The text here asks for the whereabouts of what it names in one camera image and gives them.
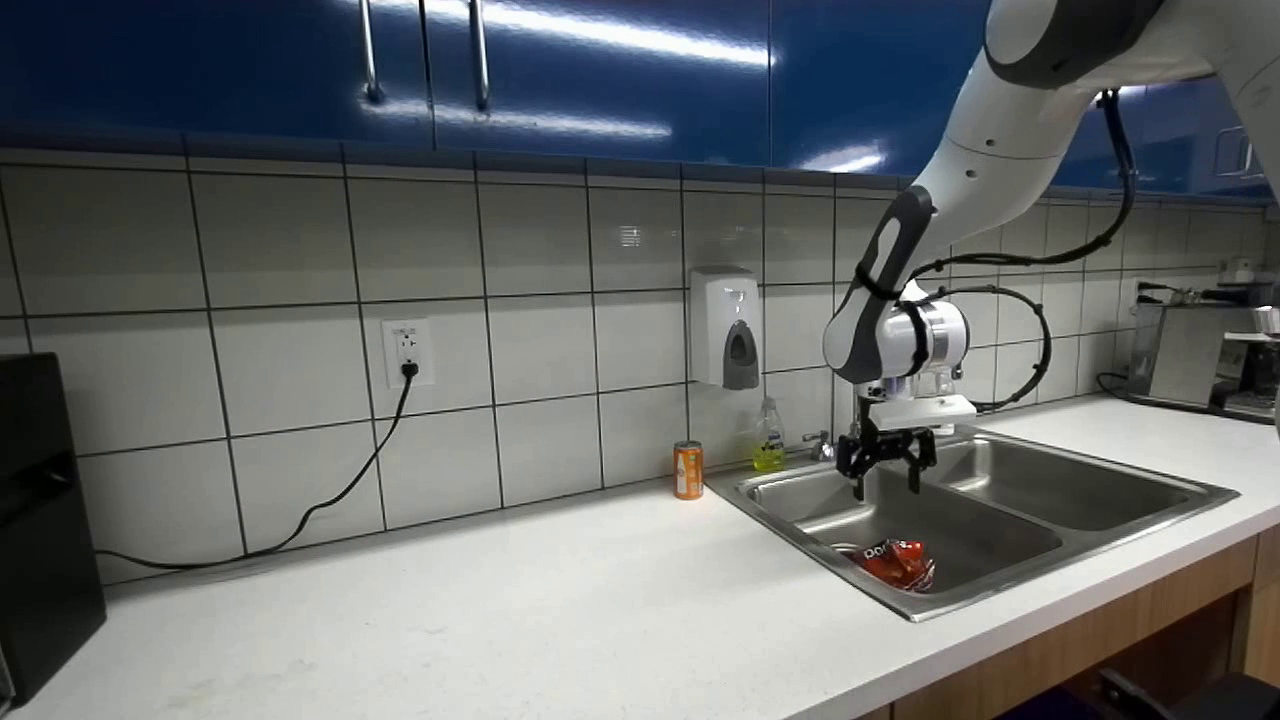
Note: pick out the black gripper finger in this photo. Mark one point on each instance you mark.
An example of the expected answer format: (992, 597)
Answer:
(922, 462)
(849, 462)

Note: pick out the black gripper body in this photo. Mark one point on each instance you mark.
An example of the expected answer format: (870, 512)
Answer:
(888, 447)

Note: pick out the red Doritos chip packet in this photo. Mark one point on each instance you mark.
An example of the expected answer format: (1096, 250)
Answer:
(898, 560)

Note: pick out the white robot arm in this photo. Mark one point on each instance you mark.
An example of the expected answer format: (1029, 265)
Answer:
(1043, 67)

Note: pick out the stainless steel double sink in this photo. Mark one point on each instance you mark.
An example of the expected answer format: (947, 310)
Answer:
(991, 511)

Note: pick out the orange soda can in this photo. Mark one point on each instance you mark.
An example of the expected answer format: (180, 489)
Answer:
(688, 468)

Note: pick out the silver coffee machine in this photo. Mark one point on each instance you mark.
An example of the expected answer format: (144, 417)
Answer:
(1206, 351)

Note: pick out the blue upper cabinets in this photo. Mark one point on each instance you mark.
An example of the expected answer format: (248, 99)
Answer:
(790, 84)

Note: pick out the wooden lower cabinet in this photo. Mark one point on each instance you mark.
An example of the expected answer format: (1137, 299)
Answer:
(1180, 636)

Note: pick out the black appliance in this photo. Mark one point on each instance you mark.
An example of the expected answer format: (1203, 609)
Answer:
(51, 580)

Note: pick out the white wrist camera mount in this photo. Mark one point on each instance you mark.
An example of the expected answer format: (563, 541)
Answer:
(907, 409)

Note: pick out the white wall soap dispenser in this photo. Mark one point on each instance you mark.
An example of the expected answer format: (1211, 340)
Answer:
(727, 329)

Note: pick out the white wall outlet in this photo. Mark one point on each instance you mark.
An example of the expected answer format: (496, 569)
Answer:
(404, 346)

